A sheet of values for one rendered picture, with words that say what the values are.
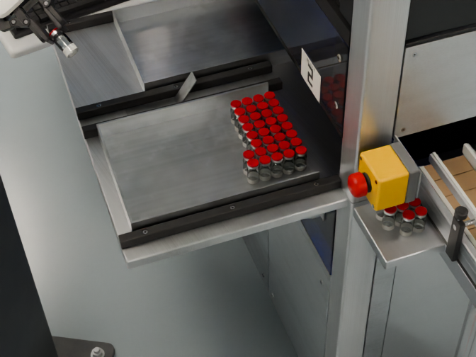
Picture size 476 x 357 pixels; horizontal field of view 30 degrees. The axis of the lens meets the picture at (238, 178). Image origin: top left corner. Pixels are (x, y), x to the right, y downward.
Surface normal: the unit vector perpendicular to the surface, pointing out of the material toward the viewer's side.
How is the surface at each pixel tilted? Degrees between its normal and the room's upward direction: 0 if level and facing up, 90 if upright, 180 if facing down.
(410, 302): 90
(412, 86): 90
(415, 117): 90
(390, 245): 0
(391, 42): 90
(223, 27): 0
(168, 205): 0
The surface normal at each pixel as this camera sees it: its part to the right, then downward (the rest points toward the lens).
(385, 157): -0.03, -0.69
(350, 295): 0.33, 0.68
